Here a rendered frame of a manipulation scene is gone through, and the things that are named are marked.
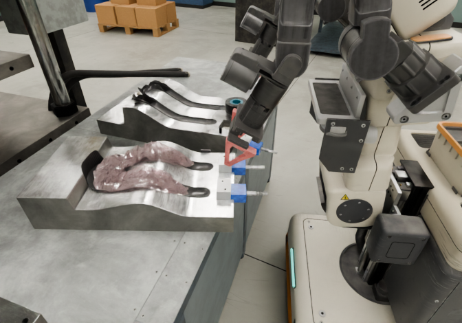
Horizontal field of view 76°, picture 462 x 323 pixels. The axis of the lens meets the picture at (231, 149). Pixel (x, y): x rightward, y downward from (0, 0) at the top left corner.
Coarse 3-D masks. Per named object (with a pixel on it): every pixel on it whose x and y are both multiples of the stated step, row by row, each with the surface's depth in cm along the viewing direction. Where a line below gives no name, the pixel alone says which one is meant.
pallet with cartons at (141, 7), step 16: (112, 0) 523; (128, 0) 513; (144, 0) 509; (160, 0) 516; (112, 16) 518; (128, 16) 509; (144, 16) 500; (160, 16) 507; (176, 16) 559; (128, 32) 523; (160, 32) 514
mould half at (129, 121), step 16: (160, 80) 118; (160, 96) 108; (192, 96) 116; (112, 112) 112; (128, 112) 101; (144, 112) 99; (160, 112) 102; (176, 112) 106; (192, 112) 107; (208, 112) 106; (224, 112) 106; (112, 128) 107; (128, 128) 105; (144, 128) 102; (160, 128) 100; (176, 128) 98; (192, 128) 98; (208, 128) 97; (192, 144) 99; (208, 144) 97; (224, 144) 95
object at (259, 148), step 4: (244, 136) 100; (248, 136) 100; (248, 140) 97; (252, 144) 98; (256, 144) 98; (260, 144) 98; (256, 148) 96; (260, 148) 97; (264, 148) 97; (268, 148) 97; (240, 152) 99; (256, 152) 97; (260, 152) 98; (268, 152) 97; (272, 152) 97; (276, 152) 96
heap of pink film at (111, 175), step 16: (144, 144) 83; (160, 144) 85; (112, 160) 81; (128, 160) 82; (144, 160) 82; (160, 160) 82; (176, 160) 84; (96, 176) 77; (112, 176) 76; (128, 176) 76; (144, 176) 73; (160, 176) 75; (176, 192) 75
